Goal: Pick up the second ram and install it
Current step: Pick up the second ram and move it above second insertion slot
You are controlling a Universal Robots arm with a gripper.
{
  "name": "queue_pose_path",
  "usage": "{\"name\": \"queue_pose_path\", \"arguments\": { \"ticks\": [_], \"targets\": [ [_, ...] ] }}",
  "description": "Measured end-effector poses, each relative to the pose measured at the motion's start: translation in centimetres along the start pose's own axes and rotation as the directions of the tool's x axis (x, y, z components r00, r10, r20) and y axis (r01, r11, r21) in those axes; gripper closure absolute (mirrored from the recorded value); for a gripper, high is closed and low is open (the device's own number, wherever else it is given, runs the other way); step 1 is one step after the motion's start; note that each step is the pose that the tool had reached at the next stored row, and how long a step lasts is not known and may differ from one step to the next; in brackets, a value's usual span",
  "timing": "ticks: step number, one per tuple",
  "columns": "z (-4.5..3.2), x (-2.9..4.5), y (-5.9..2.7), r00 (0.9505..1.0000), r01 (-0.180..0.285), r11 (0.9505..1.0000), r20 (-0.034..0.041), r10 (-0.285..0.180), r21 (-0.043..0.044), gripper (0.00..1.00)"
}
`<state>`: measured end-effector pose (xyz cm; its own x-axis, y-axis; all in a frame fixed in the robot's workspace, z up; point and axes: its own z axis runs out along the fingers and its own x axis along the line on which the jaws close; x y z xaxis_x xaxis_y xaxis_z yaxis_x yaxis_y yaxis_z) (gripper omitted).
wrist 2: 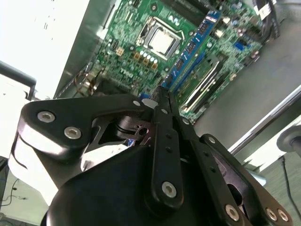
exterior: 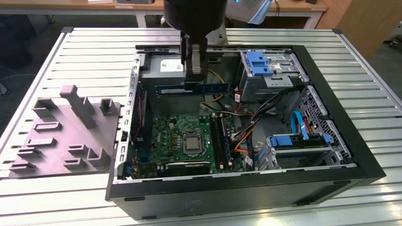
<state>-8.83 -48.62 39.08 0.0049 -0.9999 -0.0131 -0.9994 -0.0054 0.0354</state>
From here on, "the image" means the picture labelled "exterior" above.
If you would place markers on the white four-pin power socket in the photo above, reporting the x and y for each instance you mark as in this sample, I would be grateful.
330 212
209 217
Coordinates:
171 125

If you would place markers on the green motherboard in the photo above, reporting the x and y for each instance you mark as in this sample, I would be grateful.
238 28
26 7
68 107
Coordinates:
163 131

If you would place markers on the metal disk bay cage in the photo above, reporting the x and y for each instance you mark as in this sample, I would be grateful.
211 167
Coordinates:
301 150

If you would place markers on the grey power supply unit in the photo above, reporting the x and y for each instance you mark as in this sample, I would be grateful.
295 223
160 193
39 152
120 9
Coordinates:
170 106

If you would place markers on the RAM slot with white clips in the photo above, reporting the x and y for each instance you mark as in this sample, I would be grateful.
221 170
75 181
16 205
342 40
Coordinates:
218 146

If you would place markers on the black graphics card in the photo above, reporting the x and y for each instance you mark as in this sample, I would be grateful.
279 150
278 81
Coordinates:
189 166

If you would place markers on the wooden desk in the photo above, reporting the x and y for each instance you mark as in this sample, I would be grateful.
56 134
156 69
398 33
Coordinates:
63 5

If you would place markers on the silver CPU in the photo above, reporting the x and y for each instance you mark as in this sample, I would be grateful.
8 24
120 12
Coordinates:
193 144

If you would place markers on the metal drive cage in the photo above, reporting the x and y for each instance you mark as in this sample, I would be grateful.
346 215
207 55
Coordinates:
279 81

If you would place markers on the hard disk in blue carrier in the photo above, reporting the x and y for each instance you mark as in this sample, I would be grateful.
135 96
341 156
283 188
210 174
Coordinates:
282 141

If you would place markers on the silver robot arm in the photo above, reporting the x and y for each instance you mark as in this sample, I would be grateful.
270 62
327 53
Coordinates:
218 37

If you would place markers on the grey parts rack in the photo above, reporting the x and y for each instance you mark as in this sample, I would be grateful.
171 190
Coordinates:
72 131

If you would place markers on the blue plastic drive bracket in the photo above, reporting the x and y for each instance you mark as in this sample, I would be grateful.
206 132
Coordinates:
257 63

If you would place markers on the blue empty disk carrier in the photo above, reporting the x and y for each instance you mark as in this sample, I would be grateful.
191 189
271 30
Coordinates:
261 160

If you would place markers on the small white box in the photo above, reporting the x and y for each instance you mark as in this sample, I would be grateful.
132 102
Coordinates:
99 2

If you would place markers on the wooden cabinet panel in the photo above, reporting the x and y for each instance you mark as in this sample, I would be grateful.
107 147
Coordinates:
363 23

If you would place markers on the CPU socket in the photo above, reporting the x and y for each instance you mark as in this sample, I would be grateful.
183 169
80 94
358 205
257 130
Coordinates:
193 134

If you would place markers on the blue VGA port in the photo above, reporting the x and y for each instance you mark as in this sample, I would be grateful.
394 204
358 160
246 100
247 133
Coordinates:
127 171

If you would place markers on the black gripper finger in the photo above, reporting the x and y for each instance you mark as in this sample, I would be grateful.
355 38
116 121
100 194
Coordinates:
194 84
186 51

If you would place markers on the white board power connector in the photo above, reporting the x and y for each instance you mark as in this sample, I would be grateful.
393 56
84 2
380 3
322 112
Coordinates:
234 137

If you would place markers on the black chair base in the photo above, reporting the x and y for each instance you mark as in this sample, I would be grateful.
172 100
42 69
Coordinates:
396 42

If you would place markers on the black PC case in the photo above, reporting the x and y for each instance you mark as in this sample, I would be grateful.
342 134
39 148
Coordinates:
219 200

